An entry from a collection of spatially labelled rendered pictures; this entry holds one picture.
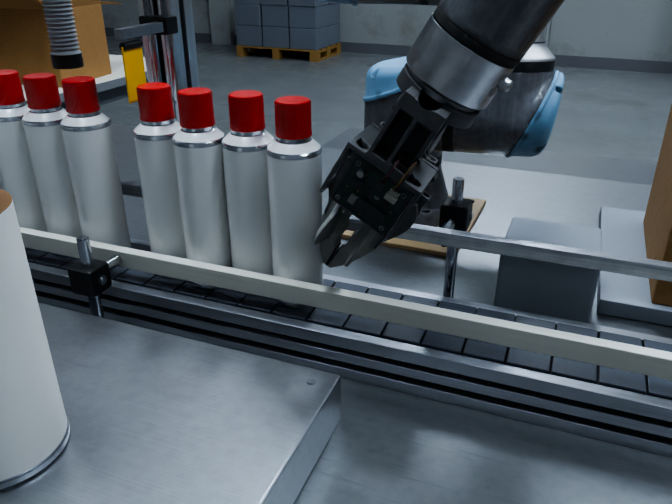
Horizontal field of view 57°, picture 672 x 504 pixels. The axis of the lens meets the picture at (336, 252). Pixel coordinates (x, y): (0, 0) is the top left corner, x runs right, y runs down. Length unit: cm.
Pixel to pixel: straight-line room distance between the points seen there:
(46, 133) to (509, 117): 56
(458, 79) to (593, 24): 703
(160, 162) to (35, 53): 173
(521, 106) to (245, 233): 41
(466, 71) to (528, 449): 31
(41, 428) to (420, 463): 29
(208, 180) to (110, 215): 15
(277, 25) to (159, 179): 696
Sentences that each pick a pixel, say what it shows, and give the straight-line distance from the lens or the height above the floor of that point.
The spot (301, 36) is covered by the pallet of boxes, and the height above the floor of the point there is 27.
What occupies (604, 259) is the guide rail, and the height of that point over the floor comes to 96.
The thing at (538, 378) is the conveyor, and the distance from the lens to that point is 57.
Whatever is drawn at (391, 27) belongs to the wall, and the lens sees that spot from 791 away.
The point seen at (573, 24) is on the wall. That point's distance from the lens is 751.
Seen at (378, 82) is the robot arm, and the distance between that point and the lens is 87.
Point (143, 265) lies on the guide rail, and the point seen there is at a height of 90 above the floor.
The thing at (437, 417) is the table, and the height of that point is 83.
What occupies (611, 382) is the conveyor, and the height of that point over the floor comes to 88.
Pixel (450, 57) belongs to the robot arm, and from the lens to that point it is 47.
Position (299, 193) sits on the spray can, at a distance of 58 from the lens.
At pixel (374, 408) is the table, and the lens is 59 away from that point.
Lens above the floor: 121
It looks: 26 degrees down
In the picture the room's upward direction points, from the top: straight up
